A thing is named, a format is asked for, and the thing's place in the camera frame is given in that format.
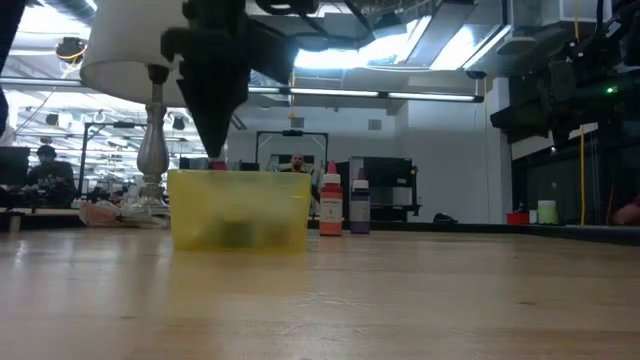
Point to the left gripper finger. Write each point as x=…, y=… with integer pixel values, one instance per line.
x=215, y=110

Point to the large red food coloring bottle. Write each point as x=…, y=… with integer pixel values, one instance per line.
x=331, y=210

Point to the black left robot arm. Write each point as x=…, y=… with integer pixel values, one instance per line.
x=10, y=20

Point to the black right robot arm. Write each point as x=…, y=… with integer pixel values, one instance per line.
x=627, y=47

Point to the large purple food coloring bottle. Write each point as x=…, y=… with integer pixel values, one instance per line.
x=360, y=210

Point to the person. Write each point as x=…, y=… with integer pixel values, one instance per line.
x=298, y=162
x=50, y=177

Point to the white shade table lamp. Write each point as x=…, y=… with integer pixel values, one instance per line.
x=125, y=50

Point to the yellow translucent plastic bin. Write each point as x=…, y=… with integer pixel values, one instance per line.
x=260, y=210

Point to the crumpled clear plastic wrap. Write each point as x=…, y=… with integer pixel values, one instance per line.
x=145, y=216

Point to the black computer mouse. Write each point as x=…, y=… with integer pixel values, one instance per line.
x=444, y=218

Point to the long linear ceiling light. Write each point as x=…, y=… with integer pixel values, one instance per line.
x=400, y=94

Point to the pink mesh pouch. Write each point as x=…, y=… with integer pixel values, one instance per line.
x=100, y=215

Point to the black cabinet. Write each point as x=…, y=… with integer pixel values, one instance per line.
x=390, y=185

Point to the black monitor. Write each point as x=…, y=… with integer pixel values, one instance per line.
x=14, y=165

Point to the black background rig frame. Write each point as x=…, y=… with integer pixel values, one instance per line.
x=292, y=133
x=123, y=124

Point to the black dome camera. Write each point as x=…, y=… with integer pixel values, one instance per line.
x=70, y=50

